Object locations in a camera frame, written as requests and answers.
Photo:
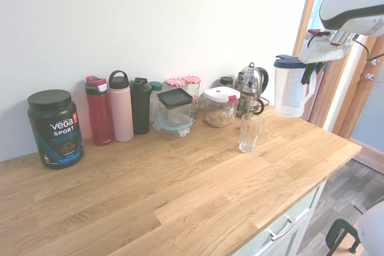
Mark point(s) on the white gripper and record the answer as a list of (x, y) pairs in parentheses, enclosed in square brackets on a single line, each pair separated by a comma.
[(321, 52)]

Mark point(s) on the clear pitcher with blue lid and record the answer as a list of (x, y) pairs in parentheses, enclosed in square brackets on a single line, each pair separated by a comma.
[(288, 94)]

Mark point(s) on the red water bottle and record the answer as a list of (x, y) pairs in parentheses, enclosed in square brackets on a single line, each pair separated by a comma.
[(99, 115)]

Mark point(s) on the steel electric kettle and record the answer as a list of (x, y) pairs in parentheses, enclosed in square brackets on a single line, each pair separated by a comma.
[(263, 73)]

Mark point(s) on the glass jar with black lid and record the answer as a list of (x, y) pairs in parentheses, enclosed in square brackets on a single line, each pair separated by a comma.
[(226, 80)]

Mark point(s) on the clear drinking glass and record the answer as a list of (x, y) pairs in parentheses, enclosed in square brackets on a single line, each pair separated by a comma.
[(251, 136)]

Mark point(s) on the cereal container with white lid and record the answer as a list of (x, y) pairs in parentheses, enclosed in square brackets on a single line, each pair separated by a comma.
[(220, 95)]

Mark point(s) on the wooden door with glass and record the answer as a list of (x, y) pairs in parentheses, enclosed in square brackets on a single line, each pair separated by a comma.
[(369, 160)]

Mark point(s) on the jar with red checkered lid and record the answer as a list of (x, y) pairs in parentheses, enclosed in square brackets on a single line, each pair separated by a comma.
[(175, 82), (192, 79)]

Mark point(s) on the small jar red checkered lid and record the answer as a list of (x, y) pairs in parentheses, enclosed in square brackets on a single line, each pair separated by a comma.
[(195, 106)]

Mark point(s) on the square canister with black lid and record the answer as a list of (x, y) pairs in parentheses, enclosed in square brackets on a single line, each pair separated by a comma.
[(175, 97)]

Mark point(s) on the glass container with teal lid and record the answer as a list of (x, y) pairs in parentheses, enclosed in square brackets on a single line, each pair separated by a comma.
[(174, 124)]

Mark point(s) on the clear jar with green lid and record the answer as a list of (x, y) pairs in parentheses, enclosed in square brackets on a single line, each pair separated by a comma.
[(155, 86)]

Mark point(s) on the dark green clamp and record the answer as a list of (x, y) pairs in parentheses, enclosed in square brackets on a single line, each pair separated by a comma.
[(339, 229)]

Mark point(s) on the white base cabinet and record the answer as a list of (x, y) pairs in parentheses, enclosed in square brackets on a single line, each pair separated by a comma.
[(297, 238)]

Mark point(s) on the black shaker bottle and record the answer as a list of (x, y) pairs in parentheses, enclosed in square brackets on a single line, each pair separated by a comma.
[(140, 109)]

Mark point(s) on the pink bottle with black lid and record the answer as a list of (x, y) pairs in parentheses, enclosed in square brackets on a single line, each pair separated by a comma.
[(121, 112)]

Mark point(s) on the black Vega protein tub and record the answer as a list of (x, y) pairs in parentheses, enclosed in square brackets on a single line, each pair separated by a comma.
[(55, 130)]

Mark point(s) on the wooden door frame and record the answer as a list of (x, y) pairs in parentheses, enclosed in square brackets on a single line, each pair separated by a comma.
[(303, 28)]

